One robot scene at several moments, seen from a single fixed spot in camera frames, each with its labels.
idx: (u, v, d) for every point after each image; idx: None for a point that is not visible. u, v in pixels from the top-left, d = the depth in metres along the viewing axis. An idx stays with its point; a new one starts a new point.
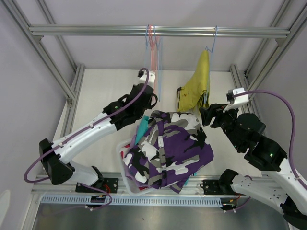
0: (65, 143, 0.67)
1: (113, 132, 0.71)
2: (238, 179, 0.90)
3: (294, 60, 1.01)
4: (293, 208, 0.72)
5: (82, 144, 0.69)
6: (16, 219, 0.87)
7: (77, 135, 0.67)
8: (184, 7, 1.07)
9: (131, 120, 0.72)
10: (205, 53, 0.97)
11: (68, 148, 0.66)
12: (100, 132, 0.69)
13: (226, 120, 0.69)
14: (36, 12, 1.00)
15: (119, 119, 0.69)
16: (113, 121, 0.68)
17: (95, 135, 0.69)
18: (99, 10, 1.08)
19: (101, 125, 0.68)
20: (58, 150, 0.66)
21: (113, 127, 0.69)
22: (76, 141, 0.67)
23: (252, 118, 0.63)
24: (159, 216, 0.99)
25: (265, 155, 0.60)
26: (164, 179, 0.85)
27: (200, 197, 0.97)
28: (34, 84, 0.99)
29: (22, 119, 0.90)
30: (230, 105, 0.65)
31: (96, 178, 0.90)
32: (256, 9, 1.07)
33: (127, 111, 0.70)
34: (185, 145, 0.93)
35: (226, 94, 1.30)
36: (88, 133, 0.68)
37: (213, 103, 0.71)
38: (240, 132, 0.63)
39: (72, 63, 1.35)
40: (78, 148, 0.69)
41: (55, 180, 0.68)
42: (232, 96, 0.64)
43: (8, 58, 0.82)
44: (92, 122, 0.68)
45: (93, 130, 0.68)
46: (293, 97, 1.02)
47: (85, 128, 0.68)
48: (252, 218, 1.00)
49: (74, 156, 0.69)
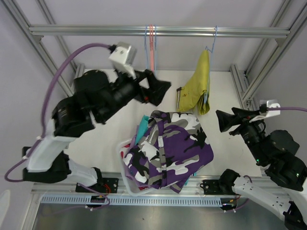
0: (28, 156, 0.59)
1: (70, 141, 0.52)
2: (239, 181, 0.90)
3: (294, 60, 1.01)
4: (297, 218, 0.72)
5: (43, 157, 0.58)
6: (16, 219, 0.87)
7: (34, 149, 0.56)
8: (184, 7, 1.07)
9: (87, 126, 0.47)
10: (205, 55, 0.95)
11: (31, 163, 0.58)
12: (56, 144, 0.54)
13: (251, 132, 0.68)
14: (36, 12, 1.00)
15: (66, 125, 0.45)
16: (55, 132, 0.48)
17: (50, 147, 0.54)
18: (99, 9, 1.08)
19: (48, 139, 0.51)
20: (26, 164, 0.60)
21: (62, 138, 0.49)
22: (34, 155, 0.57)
23: (284, 138, 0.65)
24: (159, 216, 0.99)
25: (289, 173, 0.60)
26: (164, 179, 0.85)
27: (200, 198, 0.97)
28: (34, 84, 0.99)
29: (22, 119, 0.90)
30: (260, 117, 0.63)
31: (95, 179, 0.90)
32: (256, 9, 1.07)
33: (75, 114, 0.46)
34: (185, 145, 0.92)
35: (225, 94, 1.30)
36: (40, 147, 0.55)
37: (240, 112, 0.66)
38: (268, 149, 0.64)
39: (72, 63, 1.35)
40: (43, 160, 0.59)
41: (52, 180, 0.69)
42: (266, 109, 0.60)
43: (8, 57, 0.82)
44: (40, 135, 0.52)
45: (43, 143, 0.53)
46: (293, 97, 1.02)
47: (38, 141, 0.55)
48: (252, 218, 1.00)
49: (44, 166, 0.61)
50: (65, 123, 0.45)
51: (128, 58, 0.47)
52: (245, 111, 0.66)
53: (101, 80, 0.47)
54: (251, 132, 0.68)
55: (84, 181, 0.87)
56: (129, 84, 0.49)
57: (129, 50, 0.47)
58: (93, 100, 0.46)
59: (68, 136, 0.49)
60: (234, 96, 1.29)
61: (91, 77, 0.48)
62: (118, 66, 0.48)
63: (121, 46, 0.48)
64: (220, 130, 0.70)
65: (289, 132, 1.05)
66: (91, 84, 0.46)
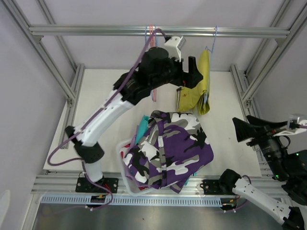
0: (84, 129, 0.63)
1: (129, 108, 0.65)
2: (241, 184, 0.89)
3: (294, 60, 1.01)
4: (296, 224, 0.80)
5: (101, 127, 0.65)
6: (16, 220, 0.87)
7: (93, 119, 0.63)
8: (184, 7, 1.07)
9: (147, 91, 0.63)
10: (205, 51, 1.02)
11: (87, 134, 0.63)
12: (116, 111, 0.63)
13: (273, 146, 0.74)
14: (36, 12, 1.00)
15: (133, 92, 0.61)
16: (124, 99, 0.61)
17: (111, 114, 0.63)
18: (99, 9, 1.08)
19: (114, 105, 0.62)
20: (79, 137, 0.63)
21: (127, 104, 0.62)
22: (93, 124, 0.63)
23: None
24: (159, 216, 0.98)
25: None
26: (164, 179, 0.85)
27: (200, 198, 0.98)
28: (34, 84, 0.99)
29: (22, 119, 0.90)
30: (288, 132, 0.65)
31: (100, 174, 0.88)
32: (256, 9, 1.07)
33: (138, 81, 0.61)
34: (185, 145, 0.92)
35: (226, 94, 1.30)
36: (102, 114, 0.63)
37: (267, 127, 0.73)
38: (292, 166, 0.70)
39: (72, 63, 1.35)
40: (98, 132, 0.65)
41: (88, 160, 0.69)
42: (298, 125, 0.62)
43: (8, 57, 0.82)
44: (104, 103, 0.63)
45: (106, 110, 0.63)
46: (293, 97, 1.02)
47: (98, 111, 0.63)
48: (252, 218, 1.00)
49: (97, 139, 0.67)
50: (133, 89, 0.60)
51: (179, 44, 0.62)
52: (272, 127, 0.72)
53: (161, 54, 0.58)
54: (273, 146, 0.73)
55: (93, 175, 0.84)
56: (178, 66, 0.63)
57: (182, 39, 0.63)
58: (154, 73, 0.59)
59: (131, 103, 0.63)
60: (235, 96, 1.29)
61: (157, 51, 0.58)
62: (170, 50, 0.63)
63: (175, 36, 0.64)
64: (239, 139, 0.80)
65: None
66: (158, 56, 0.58)
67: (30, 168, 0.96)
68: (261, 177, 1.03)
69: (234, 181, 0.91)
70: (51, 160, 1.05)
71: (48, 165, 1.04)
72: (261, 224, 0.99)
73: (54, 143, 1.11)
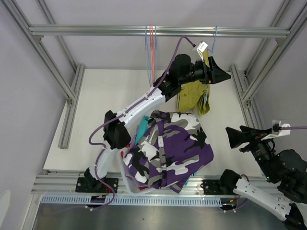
0: (127, 112, 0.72)
1: (163, 102, 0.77)
2: (241, 184, 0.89)
3: (294, 61, 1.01)
4: (298, 220, 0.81)
5: (140, 114, 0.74)
6: (16, 220, 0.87)
7: (137, 106, 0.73)
8: (184, 7, 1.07)
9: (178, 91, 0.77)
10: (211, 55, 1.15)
11: (130, 117, 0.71)
12: (154, 103, 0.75)
13: (262, 149, 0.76)
14: (36, 12, 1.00)
15: (168, 91, 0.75)
16: (164, 93, 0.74)
17: (150, 105, 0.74)
18: (99, 9, 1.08)
19: (155, 96, 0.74)
20: (122, 119, 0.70)
21: (163, 98, 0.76)
22: (136, 110, 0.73)
23: (294, 156, 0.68)
24: (159, 216, 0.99)
25: (301, 189, 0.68)
26: (164, 179, 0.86)
27: (200, 198, 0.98)
28: (34, 84, 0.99)
29: (22, 118, 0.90)
30: (273, 135, 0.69)
31: (106, 171, 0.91)
32: (256, 10, 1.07)
33: (171, 82, 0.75)
34: (185, 145, 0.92)
35: (225, 94, 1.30)
36: (145, 103, 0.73)
37: (253, 130, 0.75)
38: (278, 167, 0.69)
39: (72, 63, 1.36)
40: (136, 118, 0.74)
41: (119, 144, 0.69)
42: (279, 127, 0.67)
43: (8, 58, 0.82)
44: (147, 94, 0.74)
45: (148, 101, 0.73)
46: (293, 97, 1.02)
47: (141, 99, 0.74)
48: (252, 218, 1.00)
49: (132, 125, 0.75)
50: (167, 88, 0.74)
51: (200, 48, 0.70)
52: (259, 130, 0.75)
53: (185, 60, 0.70)
54: (262, 149, 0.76)
55: (102, 168, 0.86)
56: (203, 67, 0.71)
57: (203, 43, 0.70)
58: (183, 74, 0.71)
59: (165, 98, 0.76)
60: (235, 96, 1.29)
61: (182, 58, 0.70)
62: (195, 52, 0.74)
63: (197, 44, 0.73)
64: (230, 145, 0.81)
65: None
66: (183, 61, 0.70)
67: (29, 168, 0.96)
68: (261, 176, 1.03)
69: (234, 181, 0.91)
70: (51, 160, 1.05)
71: (48, 165, 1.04)
72: (261, 224, 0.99)
73: (54, 143, 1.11)
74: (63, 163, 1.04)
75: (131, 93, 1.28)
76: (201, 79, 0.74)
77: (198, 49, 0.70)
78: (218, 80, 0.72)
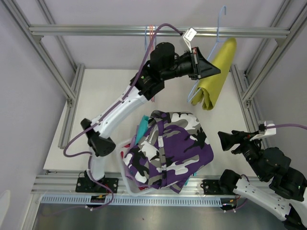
0: (101, 120, 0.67)
1: (144, 102, 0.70)
2: (241, 185, 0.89)
3: (294, 61, 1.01)
4: (297, 220, 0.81)
5: (118, 119, 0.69)
6: (16, 220, 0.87)
7: (112, 111, 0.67)
8: (184, 7, 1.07)
9: (160, 86, 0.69)
10: (233, 50, 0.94)
11: (105, 125, 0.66)
12: (132, 105, 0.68)
13: (251, 149, 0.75)
14: (36, 12, 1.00)
15: (147, 88, 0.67)
16: (142, 93, 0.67)
17: (127, 108, 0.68)
18: (99, 10, 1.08)
19: (131, 98, 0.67)
20: (97, 128, 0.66)
21: (143, 98, 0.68)
22: (112, 116, 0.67)
23: (277, 153, 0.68)
24: (159, 216, 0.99)
25: (290, 185, 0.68)
26: (164, 179, 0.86)
27: (200, 198, 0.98)
28: (34, 84, 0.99)
29: (22, 118, 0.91)
30: (260, 135, 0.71)
31: (103, 173, 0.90)
32: (256, 10, 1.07)
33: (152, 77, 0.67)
34: (185, 145, 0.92)
35: (225, 94, 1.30)
36: (121, 107, 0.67)
37: (241, 132, 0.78)
38: (264, 166, 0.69)
39: (72, 63, 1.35)
40: (114, 124, 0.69)
41: (101, 152, 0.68)
42: (265, 126, 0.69)
43: (8, 57, 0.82)
44: (122, 97, 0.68)
45: (123, 104, 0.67)
46: (292, 97, 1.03)
47: (116, 103, 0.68)
48: (252, 218, 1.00)
49: (112, 131, 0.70)
50: (147, 84, 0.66)
51: (187, 35, 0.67)
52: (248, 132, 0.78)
53: (169, 50, 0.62)
54: (252, 149, 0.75)
55: (97, 171, 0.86)
56: (191, 60, 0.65)
57: (191, 30, 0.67)
58: (165, 67, 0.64)
59: (146, 97, 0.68)
60: (234, 96, 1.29)
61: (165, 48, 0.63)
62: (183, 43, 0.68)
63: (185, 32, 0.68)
64: (222, 148, 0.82)
65: (289, 132, 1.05)
66: (165, 52, 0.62)
67: (29, 168, 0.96)
68: None
69: (234, 181, 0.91)
70: (51, 160, 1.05)
71: (48, 165, 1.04)
72: (261, 224, 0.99)
73: (54, 143, 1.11)
74: (63, 163, 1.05)
75: None
76: (189, 72, 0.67)
77: (185, 36, 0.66)
78: (207, 74, 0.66)
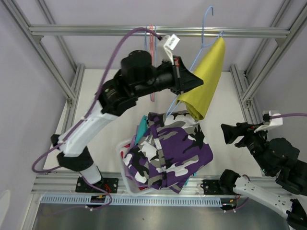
0: (66, 140, 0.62)
1: (111, 120, 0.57)
2: (240, 183, 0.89)
3: (294, 61, 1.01)
4: (300, 216, 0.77)
5: (83, 139, 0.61)
6: (16, 220, 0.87)
7: (74, 131, 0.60)
8: (184, 7, 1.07)
9: (129, 102, 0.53)
10: (218, 54, 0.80)
11: (69, 145, 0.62)
12: (96, 124, 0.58)
13: (255, 141, 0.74)
14: (36, 12, 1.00)
15: (112, 103, 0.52)
16: (104, 111, 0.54)
17: (90, 128, 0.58)
18: (99, 10, 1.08)
19: (93, 118, 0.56)
20: (62, 147, 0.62)
21: (108, 116, 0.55)
22: (74, 137, 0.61)
23: (285, 144, 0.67)
24: (159, 216, 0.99)
25: (300, 179, 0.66)
26: (164, 180, 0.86)
27: (200, 197, 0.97)
28: (34, 83, 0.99)
29: (22, 118, 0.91)
30: (264, 125, 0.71)
31: (99, 177, 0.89)
32: (256, 10, 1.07)
33: (119, 91, 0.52)
34: (184, 146, 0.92)
35: (225, 94, 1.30)
36: (82, 127, 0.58)
37: (244, 123, 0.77)
38: (270, 158, 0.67)
39: (72, 63, 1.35)
40: (80, 143, 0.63)
41: (77, 168, 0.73)
42: (269, 117, 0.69)
43: (8, 57, 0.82)
44: (84, 116, 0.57)
45: (86, 123, 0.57)
46: (293, 97, 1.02)
47: (78, 122, 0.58)
48: (252, 218, 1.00)
49: (81, 148, 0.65)
50: (113, 100, 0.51)
51: (168, 43, 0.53)
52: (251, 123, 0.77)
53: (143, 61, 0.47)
54: (255, 141, 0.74)
55: (89, 177, 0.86)
56: (172, 71, 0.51)
57: (171, 38, 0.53)
58: (138, 80, 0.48)
59: (114, 114, 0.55)
60: (234, 96, 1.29)
61: (138, 57, 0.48)
62: (160, 50, 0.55)
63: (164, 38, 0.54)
64: (226, 142, 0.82)
65: (289, 132, 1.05)
66: (137, 63, 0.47)
67: (30, 168, 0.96)
68: (262, 177, 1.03)
69: (233, 181, 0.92)
70: (51, 160, 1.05)
71: (48, 165, 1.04)
72: (261, 224, 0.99)
73: None
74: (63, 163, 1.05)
75: None
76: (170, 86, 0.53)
77: (165, 44, 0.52)
78: (192, 87, 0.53)
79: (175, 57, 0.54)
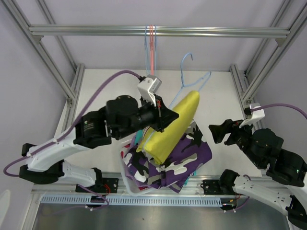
0: (33, 155, 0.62)
1: (84, 148, 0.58)
2: (239, 181, 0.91)
3: (294, 60, 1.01)
4: (299, 212, 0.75)
5: (51, 158, 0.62)
6: (16, 219, 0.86)
7: (43, 150, 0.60)
8: (184, 7, 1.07)
9: (103, 140, 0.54)
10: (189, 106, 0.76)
11: (35, 161, 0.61)
12: (67, 150, 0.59)
13: (242, 136, 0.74)
14: (35, 12, 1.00)
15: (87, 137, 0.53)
16: (76, 142, 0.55)
17: (62, 151, 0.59)
18: (99, 9, 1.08)
19: (65, 144, 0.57)
20: (28, 161, 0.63)
21: (79, 146, 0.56)
22: (42, 155, 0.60)
23: (269, 134, 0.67)
24: (159, 216, 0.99)
25: (288, 169, 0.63)
26: (163, 179, 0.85)
27: (200, 197, 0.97)
28: (35, 83, 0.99)
29: (22, 118, 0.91)
30: (247, 120, 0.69)
31: (92, 181, 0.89)
32: (256, 10, 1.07)
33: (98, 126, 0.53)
34: (183, 145, 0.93)
35: (225, 94, 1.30)
36: (54, 149, 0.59)
37: (228, 119, 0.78)
38: (256, 149, 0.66)
39: (72, 63, 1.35)
40: (48, 161, 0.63)
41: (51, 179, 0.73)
42: (250, 110, 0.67)
43: (9, 57, 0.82)
44: (56, 139, 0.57)
45: (57, 147, 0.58)
46: (293, 97, 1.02)
47: (49, 143, 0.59)
48: (253, 218, 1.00)
49: (45, 166, 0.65)
50: (88, 134, 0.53)
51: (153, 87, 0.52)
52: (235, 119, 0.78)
53: (126, 105, 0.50)
54: (243, 136, 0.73)
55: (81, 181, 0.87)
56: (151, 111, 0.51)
57: (155, 81, 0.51)
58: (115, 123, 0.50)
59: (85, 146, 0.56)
60: (234, 96, 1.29)
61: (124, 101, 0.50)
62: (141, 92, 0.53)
63: (148, 77, 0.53)
64: (214, 141, 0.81)
65: (289, 132, 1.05)
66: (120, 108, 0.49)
67: None
68: (262, 177, 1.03)
69: (233, 180, 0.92)
70: None
71: None
72: (261, 224, 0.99)
73: None
74: None
75: (131, 94, 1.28)
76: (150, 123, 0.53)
77: (149, 88, 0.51)
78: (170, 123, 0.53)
79: (157, 96, 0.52)
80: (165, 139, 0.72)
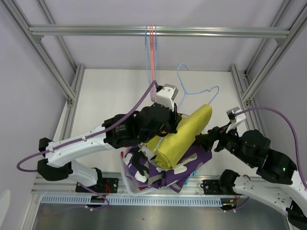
0: (55, 150, 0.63)
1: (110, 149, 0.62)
2: (239, 181, 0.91)
3: (294, 60, 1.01)
4: (299, 213, 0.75)
5: (74, 155, 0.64)
6: (16, 219, 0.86)
7: (69, 145, 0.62)
8: (184, 7, 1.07)
9: (131, 143, 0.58)
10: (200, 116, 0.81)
11: (57, 156, 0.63)
12: (93, 148, 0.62)
13: (231, 140, 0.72)
14: (35, 12, 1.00)
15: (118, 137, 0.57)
16: (106, 141, 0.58)
17: (87, 148, 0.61)
18: (99, 9, 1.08)
19: (93, 141, 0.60)
20: (48, 155, 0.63)
21: (107, 146, 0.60)
22: (66, 150, 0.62)
23: (257, 135, 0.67)
24: (159, 216, 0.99)
25: (275, 168, 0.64)
26: (163, 178, 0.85)
27: (200, 197, 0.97)
28: (34, 83, 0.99)
29: (22, 117, 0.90)
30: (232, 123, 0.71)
31: (95, 181, 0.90)
32: (256, 10, 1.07)
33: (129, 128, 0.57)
34: None
35: (225, 94, 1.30)
36: (81, 145, 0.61)
37: (215, 126, 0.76)
38: (245, 149, 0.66)
39: (72, 63, 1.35)
40: (69, 157, 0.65)
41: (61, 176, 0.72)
42: (233, 115, 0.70)
43: (9, 57, 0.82)
44: (85, 136, 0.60)
45: (85, 143, 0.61)
46: (293, 97, 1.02)
47: (77, 139, 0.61)
48: (252, 218, 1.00)
49: (64, 162, 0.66)
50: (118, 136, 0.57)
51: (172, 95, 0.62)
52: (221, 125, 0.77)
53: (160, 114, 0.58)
54: (231, 141, 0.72)
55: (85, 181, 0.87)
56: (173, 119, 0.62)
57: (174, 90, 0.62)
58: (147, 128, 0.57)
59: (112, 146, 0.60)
60: (234, 96, 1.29)
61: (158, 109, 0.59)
62: (160, 99, 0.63)
63: (167, 86, 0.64)
64: (205, 149, 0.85)
65: (289, 132, 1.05)
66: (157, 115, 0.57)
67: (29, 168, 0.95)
68: None
69: (233, 180, 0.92)
70: None
71: None
72: (261, 224, 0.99)
73: None
74: None
75: (130, 93, 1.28)
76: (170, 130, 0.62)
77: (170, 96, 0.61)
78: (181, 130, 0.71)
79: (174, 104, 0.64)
80: (177, 145, 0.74)
